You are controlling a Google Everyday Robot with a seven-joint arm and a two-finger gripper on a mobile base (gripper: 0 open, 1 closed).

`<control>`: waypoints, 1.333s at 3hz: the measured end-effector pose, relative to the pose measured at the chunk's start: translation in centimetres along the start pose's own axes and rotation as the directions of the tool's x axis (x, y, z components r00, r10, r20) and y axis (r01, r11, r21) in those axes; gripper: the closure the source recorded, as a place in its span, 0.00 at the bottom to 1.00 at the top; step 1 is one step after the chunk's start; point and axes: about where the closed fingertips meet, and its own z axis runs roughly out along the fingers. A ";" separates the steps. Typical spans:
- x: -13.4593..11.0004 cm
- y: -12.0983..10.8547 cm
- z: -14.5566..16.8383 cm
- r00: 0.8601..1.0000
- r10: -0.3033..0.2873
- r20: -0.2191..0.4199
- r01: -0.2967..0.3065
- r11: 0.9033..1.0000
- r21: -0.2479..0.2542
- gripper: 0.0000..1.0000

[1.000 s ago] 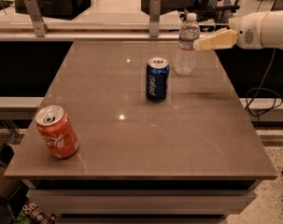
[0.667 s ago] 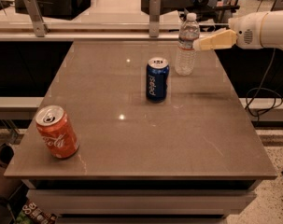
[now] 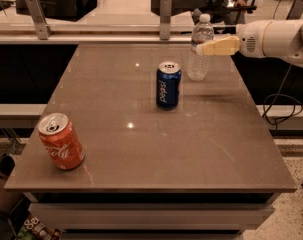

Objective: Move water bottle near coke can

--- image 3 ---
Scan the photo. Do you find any left metal rail bracket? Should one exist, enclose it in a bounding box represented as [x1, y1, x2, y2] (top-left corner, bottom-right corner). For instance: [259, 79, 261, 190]
[25, 0, 51, 40]

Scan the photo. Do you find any clear plastic water bottle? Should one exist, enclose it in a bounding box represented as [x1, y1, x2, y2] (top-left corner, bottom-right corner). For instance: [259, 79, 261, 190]
[187, 14, 214, 81]

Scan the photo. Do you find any colourful snack bag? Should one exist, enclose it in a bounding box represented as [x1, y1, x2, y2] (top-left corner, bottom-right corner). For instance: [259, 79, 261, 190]
[15, 214, 61, 240]

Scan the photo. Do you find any middle metal rail bracket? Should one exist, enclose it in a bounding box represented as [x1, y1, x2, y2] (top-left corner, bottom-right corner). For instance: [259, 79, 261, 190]
[159, 0, 172, 40]

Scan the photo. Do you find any metal rail bracket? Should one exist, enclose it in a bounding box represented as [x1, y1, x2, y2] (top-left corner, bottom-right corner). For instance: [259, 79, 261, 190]
[159, 0, 172, 40]
[25, 0, 51, 40]
[286, 0, 303, 20]

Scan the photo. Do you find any right metal rail bracket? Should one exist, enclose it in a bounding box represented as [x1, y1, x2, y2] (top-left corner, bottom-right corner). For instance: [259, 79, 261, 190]
[286, 0, 303, 20]

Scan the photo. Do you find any red coca cola can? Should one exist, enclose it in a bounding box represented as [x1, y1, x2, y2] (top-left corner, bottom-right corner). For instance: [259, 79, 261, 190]
[38, 113, 84, 170]

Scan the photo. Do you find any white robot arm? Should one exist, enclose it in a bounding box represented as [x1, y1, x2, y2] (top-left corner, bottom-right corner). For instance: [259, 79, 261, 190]
[196, 19, 303, 68]

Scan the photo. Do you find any blue pepsi can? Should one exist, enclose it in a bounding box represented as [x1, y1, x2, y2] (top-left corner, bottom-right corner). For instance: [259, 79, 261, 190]
[156, 61, 182, 110]

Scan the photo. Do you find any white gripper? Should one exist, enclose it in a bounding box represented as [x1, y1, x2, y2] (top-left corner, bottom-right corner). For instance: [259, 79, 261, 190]
[196, 20, 271, 58]

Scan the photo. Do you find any black cable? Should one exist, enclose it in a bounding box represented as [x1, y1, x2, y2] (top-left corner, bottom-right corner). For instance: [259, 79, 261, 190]
[261, 63, 303, 127]

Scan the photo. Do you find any dark bin with hole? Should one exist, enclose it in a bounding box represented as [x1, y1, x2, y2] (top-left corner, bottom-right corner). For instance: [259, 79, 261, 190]
[0, 154, 23, 213]

